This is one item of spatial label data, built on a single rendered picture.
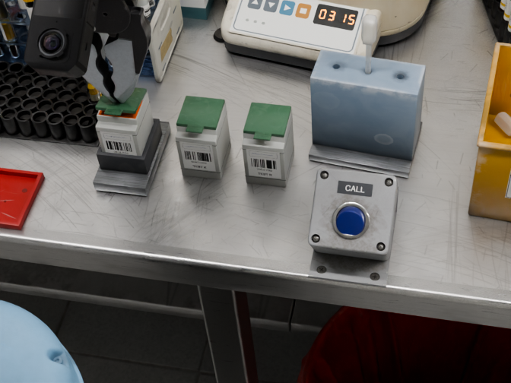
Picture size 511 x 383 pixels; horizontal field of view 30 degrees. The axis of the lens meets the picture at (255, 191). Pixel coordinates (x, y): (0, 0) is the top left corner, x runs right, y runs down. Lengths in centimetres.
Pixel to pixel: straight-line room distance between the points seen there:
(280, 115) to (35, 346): 42
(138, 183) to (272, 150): 14
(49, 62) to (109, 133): 17
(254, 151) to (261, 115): 4
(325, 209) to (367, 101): 12
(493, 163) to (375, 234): 12
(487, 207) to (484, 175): 4
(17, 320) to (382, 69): 46
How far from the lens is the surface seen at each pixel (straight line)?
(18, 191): 97
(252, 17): 104
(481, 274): 87
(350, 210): 81
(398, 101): 88
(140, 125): 91
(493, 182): 87
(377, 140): 93
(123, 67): 86
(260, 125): 89
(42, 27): 77
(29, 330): 57
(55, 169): 98
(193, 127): 90
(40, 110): 101
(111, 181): 94
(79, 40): 76
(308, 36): 102
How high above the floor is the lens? 159
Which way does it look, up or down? 50 degrees down
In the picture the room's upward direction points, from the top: 6 degrees counter-clockwise
